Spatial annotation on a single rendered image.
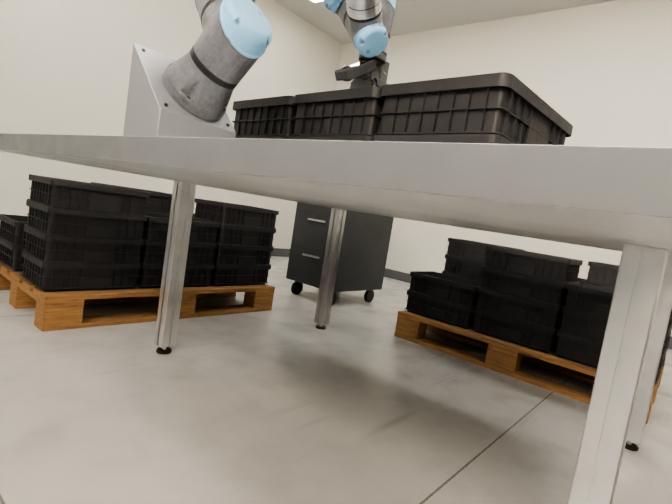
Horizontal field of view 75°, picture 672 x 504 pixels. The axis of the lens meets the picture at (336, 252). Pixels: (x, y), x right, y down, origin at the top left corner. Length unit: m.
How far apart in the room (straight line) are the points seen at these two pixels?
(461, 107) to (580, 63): 3.84
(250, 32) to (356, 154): 0.62
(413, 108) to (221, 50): 0.41
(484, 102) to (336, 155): 0.54
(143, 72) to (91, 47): 3.23
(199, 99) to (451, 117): 0.53
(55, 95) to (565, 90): 4.25
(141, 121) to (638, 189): 0.92
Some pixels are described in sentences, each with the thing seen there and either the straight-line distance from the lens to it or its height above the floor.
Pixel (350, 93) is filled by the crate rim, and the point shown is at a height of 0.92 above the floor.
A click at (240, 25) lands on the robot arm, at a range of 0.98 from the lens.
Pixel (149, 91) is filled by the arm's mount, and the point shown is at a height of 0.82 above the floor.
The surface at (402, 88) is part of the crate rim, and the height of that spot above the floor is 0.92.
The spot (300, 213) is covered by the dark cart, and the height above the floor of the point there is 0.59.
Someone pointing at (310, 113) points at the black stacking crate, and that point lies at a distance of 1.21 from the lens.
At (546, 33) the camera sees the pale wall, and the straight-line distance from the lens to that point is 4.94.
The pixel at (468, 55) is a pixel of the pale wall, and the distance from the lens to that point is 5.16.
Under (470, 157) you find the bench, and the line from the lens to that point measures 0.34.
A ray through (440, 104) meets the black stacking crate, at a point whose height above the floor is 0.88.
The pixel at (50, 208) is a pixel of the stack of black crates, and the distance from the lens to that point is 2.04.
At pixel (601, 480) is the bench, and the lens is 0.96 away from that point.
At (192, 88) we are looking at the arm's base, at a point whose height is 0.85.
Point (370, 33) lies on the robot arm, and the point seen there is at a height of 1.03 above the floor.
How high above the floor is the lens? 0.63
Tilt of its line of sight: 5 degrees down
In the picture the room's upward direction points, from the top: 9 degrees clockwise
